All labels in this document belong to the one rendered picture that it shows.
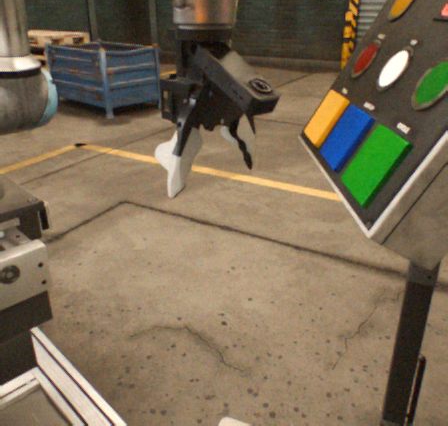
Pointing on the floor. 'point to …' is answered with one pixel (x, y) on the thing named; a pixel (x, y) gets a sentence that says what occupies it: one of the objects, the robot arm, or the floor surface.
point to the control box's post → (408, 340)
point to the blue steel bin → (105, 73)
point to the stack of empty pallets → (52, 42)
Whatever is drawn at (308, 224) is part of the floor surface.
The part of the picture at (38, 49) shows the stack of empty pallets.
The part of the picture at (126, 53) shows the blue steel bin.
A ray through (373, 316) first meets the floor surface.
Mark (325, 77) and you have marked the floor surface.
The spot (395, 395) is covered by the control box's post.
